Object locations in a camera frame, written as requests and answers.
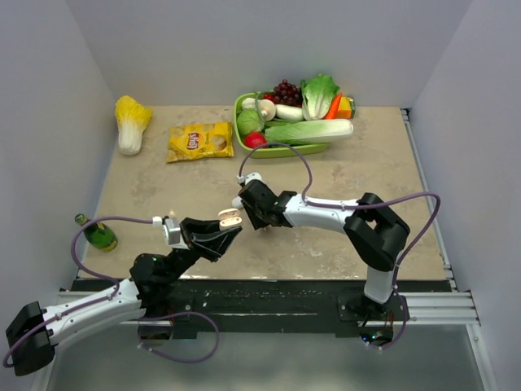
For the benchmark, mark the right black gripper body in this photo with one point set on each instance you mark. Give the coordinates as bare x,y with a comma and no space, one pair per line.
256,217

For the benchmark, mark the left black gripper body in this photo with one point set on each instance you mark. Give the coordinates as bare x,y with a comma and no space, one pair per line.
194,253

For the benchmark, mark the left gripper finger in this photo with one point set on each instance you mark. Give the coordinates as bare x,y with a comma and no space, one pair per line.
214,246
192,227

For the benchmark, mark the beige earbud case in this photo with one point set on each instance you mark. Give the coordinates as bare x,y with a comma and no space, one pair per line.
229,218

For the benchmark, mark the white earbud charging case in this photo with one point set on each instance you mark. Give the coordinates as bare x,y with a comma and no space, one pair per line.
237,203

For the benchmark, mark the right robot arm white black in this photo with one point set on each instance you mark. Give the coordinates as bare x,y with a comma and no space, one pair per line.
376,232

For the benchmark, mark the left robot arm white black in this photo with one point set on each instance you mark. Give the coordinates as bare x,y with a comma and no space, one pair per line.
37,333

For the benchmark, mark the green plastic basket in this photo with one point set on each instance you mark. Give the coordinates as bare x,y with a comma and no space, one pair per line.
271,152

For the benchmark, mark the red apple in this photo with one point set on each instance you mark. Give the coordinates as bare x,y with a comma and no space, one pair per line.
254,139

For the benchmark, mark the long white green cabbage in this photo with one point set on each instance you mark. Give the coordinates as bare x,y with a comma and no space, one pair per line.
310,132

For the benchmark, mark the yellow Lays chips bag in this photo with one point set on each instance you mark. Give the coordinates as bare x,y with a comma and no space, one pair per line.
200,141

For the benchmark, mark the green champagne bottle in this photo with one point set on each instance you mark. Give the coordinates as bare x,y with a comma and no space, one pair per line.
98,235

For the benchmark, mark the round green cabbage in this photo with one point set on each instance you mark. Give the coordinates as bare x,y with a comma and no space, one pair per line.
249,121

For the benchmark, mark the white daikon radish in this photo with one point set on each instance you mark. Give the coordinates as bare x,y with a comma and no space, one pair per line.
289,113

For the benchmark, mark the beige mushroom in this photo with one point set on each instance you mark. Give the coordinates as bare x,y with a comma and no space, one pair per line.
267,109

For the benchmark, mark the orange carrot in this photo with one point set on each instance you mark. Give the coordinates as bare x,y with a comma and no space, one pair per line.
332,113

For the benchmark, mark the purple grapes bunch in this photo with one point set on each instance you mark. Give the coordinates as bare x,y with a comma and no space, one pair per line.
286,93

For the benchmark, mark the yellow napa cabbage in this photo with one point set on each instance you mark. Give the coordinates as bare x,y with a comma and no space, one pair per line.
132,120

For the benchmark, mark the green leafy lettuce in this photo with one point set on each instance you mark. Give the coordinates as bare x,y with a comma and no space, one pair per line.
318,94

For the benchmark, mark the orange pumpkin slice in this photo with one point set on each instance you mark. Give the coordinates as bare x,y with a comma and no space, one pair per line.
347,108

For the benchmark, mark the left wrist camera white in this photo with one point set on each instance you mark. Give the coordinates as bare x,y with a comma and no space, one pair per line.
171,230

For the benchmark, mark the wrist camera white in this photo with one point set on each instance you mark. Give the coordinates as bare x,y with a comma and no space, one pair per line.
245,179
171,230

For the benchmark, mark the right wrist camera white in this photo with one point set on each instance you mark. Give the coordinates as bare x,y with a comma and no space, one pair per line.
245,179

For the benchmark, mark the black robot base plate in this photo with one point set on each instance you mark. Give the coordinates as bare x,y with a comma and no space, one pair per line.
335,307

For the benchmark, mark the aluminium frame rail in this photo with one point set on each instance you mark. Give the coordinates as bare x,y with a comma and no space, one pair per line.
428,257

